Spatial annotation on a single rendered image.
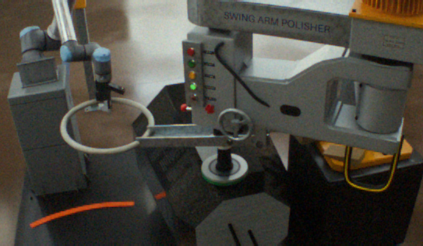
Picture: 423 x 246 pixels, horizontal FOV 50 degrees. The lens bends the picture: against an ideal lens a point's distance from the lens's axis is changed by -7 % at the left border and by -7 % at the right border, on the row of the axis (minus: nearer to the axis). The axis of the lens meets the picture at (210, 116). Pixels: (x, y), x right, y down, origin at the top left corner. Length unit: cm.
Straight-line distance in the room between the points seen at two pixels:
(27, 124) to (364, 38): 237
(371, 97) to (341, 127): 18
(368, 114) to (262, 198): 73
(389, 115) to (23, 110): 234
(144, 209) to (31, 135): 93
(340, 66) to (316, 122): 26
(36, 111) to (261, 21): 195
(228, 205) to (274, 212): 26
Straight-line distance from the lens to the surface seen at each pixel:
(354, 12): 162
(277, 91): 184
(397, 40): 164
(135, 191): 353
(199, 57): 188
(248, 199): 226
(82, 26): 431
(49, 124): 334
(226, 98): 193
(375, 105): 179
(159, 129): 240
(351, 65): 172
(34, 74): 329
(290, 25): 171
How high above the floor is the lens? 226
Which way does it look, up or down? 32 degrees down
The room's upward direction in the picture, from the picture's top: 3 degrees counter-clockwise
